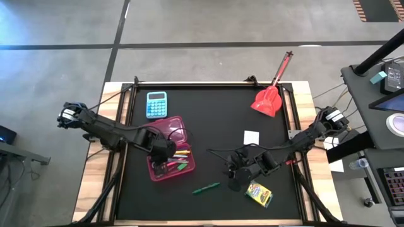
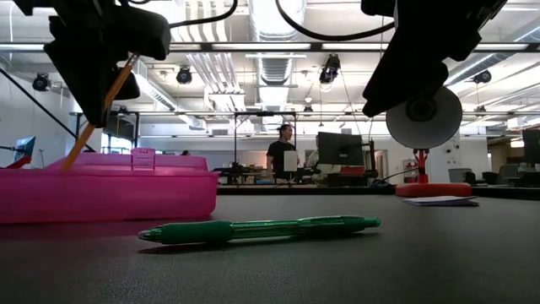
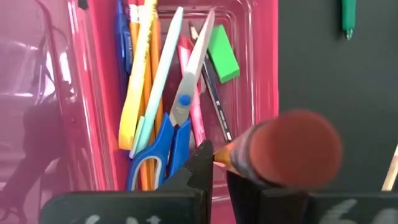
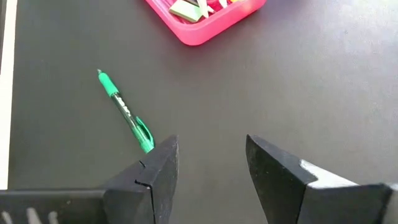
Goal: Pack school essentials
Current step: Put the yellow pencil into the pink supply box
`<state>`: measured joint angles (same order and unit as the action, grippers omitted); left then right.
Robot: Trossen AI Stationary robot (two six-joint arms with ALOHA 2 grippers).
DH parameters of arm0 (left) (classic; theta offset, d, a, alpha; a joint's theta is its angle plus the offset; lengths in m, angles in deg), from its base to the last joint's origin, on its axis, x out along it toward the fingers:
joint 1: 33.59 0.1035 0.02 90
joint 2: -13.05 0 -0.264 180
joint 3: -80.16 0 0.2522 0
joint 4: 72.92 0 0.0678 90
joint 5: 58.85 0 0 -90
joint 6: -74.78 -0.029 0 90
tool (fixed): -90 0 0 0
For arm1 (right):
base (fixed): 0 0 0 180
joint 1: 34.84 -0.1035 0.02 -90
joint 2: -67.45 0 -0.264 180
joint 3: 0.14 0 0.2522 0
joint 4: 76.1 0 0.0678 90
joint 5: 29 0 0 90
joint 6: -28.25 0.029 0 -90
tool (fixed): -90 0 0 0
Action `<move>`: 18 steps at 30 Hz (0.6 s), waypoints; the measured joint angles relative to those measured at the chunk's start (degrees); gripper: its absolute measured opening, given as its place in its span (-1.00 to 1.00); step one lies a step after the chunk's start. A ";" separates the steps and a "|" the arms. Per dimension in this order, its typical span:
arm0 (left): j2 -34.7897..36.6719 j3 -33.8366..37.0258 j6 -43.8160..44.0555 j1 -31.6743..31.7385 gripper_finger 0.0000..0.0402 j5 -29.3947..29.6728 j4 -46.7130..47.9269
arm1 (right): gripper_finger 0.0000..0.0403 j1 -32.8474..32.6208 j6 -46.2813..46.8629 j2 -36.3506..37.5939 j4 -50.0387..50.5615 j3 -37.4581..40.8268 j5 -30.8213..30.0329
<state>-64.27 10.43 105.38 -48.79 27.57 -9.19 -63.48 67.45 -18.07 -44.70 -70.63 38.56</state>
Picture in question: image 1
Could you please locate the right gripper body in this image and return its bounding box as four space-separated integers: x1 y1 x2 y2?
224 147 261 187

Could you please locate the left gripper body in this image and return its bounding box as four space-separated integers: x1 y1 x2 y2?
148 136 178 165

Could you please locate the pink highlighter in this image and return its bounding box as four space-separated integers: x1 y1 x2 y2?
166 159 189 167

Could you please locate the pink plastic pencil case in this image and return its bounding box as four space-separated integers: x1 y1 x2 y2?
141 115 197 183

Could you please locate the yellow crayon box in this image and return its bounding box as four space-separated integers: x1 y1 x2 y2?
245 180 274 209

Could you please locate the green marker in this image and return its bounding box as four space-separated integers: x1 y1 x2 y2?
192 182 221 195

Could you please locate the white sticky note pad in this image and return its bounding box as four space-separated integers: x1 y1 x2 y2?
243 130 260 146

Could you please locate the light blue calculator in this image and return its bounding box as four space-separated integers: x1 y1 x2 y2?
145 91 169 120

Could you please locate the red desk lamp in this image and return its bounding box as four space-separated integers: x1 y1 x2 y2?
251 51 294 119

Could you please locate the clear water bottle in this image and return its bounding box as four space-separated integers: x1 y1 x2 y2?
348 157 370 171

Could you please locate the grey metal stand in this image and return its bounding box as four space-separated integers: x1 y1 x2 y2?
0 141 51 166

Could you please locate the black side desk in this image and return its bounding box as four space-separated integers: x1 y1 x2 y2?
324 62 404 227

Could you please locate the black backlit keyboard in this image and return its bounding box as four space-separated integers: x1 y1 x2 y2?
376 165 404 207

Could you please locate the small black device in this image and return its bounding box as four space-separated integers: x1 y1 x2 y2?
0 125 18 146

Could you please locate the laptop screen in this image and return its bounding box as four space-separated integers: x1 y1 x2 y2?
368 91 404 113

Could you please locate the round white device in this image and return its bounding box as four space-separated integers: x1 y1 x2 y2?
386 112 404 137

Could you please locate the teal block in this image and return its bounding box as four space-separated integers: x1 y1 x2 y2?
369 71 388 85

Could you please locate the black power adapter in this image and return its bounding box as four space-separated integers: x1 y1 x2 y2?
379 61 403 95

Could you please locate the black pole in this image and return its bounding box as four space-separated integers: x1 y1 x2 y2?
353 28 404 77

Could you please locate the striped floor mat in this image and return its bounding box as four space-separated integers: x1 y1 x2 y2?
352 0 404 23

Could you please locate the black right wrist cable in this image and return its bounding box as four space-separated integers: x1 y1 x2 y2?
206 141 304 163

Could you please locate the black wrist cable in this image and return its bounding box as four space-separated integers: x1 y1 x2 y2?
121 124 194 141
206 141 304 163

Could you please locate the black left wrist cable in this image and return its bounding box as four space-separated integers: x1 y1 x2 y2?
121 124 194 141

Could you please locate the thin black cable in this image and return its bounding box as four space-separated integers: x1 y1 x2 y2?
89 75 140 111

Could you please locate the black aluminium table frame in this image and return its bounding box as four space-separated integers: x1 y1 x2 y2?
77 75 341 224

